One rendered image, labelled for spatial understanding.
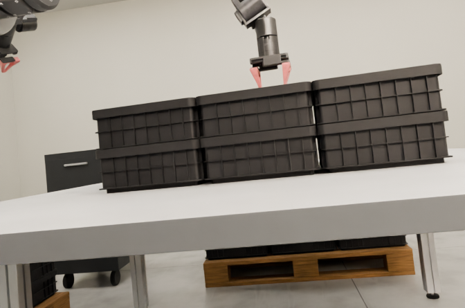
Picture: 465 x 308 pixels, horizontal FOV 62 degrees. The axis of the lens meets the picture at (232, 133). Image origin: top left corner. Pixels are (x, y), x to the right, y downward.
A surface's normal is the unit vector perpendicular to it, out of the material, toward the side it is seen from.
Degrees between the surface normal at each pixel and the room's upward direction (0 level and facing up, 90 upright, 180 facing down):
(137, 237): 90
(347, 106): 90
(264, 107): 90
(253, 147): 90
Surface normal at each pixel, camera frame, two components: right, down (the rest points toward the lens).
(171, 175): -0.19, -0.04
